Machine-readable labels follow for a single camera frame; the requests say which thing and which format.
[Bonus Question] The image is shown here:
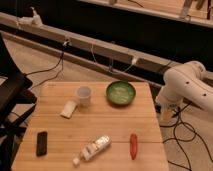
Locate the white plastic bottle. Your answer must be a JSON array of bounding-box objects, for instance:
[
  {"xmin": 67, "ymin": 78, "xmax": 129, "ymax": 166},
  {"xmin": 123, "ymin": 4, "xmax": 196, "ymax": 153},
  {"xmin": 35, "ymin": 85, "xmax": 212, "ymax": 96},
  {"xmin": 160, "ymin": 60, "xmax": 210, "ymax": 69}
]
[{"xmin": 73, "ymin": 135, "xmax": 111, "ymax": 166}]

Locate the black cable left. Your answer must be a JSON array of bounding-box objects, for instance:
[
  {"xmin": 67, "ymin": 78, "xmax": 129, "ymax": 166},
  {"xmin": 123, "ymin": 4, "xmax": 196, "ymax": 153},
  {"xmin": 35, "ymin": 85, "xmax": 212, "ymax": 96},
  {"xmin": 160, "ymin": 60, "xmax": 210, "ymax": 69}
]
[{"xmin": 25, "ymin": 39, "xmax": 72, "ymax": 90}]

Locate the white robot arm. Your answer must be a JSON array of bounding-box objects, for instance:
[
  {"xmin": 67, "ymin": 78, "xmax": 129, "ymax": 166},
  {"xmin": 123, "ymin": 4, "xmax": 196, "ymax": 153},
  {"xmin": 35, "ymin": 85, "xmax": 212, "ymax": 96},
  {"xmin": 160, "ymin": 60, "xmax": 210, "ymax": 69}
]
[{"xmin": 155, "ymin": 61, "xmax": 213, "ymax": 121}]

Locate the white cable with plug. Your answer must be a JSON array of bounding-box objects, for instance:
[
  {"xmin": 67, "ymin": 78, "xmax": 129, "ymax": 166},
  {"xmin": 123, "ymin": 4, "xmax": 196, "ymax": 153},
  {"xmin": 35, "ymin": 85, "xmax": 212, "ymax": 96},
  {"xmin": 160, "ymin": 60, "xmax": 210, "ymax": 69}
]
[{"xmin": 90, "ymin": 43, "xmax": 139, "ymax": 74}]

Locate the red pepper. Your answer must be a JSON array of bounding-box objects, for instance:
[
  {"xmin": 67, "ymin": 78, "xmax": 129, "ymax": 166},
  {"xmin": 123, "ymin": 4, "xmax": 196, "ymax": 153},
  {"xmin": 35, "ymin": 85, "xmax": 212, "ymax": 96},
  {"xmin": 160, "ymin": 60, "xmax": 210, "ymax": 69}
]
[{"xmin": 130, "ymin": 134, "xmax": 138, "ymax": 160}]

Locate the green bowl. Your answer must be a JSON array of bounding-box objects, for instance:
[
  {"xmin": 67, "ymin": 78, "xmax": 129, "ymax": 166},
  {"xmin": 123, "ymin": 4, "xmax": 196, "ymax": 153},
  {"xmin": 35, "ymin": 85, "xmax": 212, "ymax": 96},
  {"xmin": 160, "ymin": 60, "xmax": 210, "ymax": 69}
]
[{"xmin": 106, "ymin": 81, "xmax": 136, "ymax": 106}]

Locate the black chair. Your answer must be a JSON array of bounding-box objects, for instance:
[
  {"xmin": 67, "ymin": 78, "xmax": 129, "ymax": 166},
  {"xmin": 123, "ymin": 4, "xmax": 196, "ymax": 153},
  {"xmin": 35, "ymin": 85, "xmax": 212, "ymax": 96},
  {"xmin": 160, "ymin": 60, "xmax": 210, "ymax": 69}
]
[{"xmin": 0, "ymin": 34, "xmax": 37, "ymax": 171}]

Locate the white sponge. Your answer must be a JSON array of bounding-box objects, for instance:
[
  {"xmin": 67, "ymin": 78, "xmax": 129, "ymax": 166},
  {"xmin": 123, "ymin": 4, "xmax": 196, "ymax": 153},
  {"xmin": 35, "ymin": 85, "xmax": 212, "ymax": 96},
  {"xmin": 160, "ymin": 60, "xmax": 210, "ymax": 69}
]
[{"xmin": 60, "ymin": 101, "xmax": 77, "ymax": 119}]

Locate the translucent plastic cup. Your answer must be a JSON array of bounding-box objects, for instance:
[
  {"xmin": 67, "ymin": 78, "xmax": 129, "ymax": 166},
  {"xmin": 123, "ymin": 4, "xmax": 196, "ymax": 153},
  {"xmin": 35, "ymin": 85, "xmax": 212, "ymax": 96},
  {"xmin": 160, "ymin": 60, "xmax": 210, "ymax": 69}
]
[{"xmin": 76, "ymin": 86, "xmax": 91, "ymax": 107}]

